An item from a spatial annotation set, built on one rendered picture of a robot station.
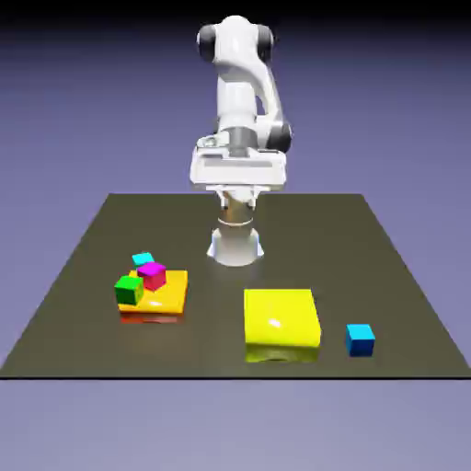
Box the large yellow box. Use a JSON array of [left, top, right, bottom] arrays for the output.
[[243, 288, 322, 349]]

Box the small green cube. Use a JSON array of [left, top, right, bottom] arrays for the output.
[[113, 274, 145, 306]]

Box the large orange box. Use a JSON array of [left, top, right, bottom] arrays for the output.
[[117, 270, 190, 316]]

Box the small blue cube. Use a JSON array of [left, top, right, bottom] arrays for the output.
[[344, 322, 376, 358]]

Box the small magenta cube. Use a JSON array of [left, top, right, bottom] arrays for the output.
[[136, 260, 167, 293]]

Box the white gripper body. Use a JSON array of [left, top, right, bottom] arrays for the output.
[[189, 145, 288, 193]]

